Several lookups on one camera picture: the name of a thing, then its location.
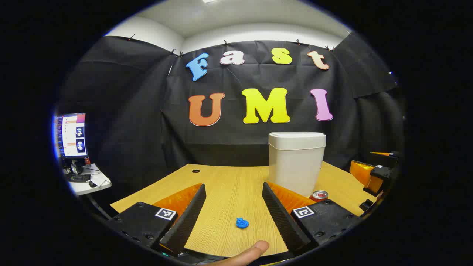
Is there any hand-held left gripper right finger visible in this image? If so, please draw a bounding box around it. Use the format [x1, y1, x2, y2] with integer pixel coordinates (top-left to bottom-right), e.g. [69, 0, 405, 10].
[262, 181, 361, 256]

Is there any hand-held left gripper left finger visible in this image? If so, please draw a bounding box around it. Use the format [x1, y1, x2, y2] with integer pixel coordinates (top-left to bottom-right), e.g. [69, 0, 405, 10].
[106, 183, 207, 257]

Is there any white desktop garbage bin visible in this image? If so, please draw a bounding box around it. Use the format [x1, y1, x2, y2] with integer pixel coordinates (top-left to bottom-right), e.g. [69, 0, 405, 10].
[268, 132, 326, 197]

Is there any wooden desktop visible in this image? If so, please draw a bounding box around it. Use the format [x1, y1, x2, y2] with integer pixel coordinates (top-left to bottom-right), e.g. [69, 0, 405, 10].
[110, 161, 377, 257]

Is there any white side desk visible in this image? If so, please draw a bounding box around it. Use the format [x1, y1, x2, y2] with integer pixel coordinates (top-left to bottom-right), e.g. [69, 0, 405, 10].
[65, 163, 112, 196]

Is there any black backdrop cloth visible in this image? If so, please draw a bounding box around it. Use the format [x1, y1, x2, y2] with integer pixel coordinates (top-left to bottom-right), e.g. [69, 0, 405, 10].
[55, 33, 405, 207]

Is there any computer monitor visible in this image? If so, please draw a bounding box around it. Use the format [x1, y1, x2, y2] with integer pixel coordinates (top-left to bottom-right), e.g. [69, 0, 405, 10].
[55, 113, 87, 159]

